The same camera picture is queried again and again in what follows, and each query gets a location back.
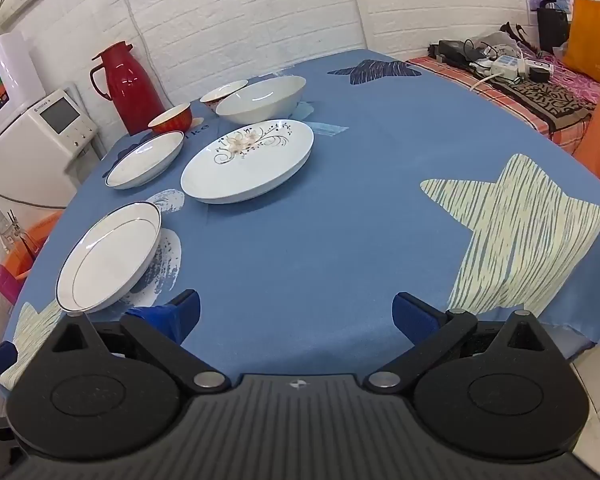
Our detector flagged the black power adapter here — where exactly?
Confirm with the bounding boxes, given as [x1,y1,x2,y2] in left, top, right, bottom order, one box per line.
[430,39,474,63]

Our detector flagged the orange plastic basin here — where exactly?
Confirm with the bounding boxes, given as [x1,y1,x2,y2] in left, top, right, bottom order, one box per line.
[2,210,64,281]

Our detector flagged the white water purifier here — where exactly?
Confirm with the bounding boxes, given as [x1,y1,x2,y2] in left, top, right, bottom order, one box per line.
[0,30,47,148]

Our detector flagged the small red bowl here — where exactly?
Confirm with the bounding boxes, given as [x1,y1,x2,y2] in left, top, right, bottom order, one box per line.
[147,102,193,134]

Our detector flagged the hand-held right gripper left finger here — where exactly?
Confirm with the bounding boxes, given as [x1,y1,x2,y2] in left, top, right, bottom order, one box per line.
[50,290,231,392]

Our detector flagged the large white bowl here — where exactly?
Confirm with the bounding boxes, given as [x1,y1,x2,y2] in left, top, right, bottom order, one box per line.
[215,75,307,126]

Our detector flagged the small white bowl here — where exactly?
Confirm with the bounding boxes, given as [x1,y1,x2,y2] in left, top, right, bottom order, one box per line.
[200,79,249,113]

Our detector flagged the white floral oval plate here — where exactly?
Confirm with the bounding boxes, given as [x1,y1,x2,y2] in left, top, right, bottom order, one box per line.
[180,119,315,205]

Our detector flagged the blue star-printed tablecloth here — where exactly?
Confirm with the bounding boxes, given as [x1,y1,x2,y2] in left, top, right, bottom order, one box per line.
[0,49,600,391]

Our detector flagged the white dark-rimmed plate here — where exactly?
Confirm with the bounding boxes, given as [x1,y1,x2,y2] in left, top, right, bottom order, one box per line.
[105,130,186,191]
[55,201,163,315]

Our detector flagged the pink plastic container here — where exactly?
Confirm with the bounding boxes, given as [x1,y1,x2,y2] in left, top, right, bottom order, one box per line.
[0,263,26,306]

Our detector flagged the white cable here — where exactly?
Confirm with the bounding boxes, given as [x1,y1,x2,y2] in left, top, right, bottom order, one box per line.
[469,72,502,94]

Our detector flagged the pink floral cloth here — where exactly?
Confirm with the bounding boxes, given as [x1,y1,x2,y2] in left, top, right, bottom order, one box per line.
[545,55,600,103]

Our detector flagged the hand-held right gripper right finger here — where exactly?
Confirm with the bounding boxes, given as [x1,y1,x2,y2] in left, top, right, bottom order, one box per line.
[365,291,552,392]

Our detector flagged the orange striped bedsheet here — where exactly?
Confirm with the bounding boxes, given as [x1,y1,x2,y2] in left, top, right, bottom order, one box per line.
[407,55,600,148]

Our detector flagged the white appliance with screen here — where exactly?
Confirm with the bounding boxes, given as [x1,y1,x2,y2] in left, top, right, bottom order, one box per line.
[0,89,105,213]

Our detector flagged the white power strip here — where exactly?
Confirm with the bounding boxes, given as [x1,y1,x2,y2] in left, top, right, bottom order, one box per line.
[490,56,527,81]

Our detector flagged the orange bag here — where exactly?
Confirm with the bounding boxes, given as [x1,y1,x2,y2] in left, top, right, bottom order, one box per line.
[562,0,600,83]

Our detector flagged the brown patterned cloth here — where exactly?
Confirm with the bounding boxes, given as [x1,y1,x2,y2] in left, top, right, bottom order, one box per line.
[495,79,597,132]

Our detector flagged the red thermos jug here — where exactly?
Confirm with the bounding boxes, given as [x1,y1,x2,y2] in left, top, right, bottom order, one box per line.
[90,41,167,137]

